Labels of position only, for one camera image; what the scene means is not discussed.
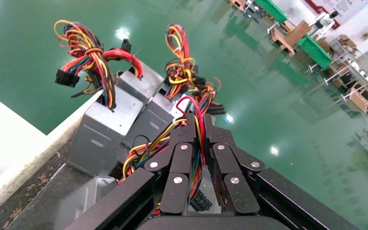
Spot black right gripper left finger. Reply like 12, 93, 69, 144
65, 113, 204, 230

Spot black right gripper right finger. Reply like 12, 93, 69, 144
203, 113, 360, 230

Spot coloured cable bundle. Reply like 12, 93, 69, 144
120, 95, 217, 213

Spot grey power supply, black connector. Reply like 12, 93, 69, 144
53, 19, 145, 177

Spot grey power supply unit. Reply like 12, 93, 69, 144
115, 62, 165, 106

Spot black conveyor surface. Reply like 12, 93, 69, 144
6, 143, 159, 230

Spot brown cardboard box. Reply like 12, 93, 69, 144
345, 86, 368, 115
285, 20, 312, 47

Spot green table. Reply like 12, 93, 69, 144
254, 0, 289, 24
296, 34, 334, 70

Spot metal shelf rack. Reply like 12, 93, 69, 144
327, 34, 368, 114

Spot grey power supply, tall cables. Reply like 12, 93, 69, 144
123, 23, 227, 150

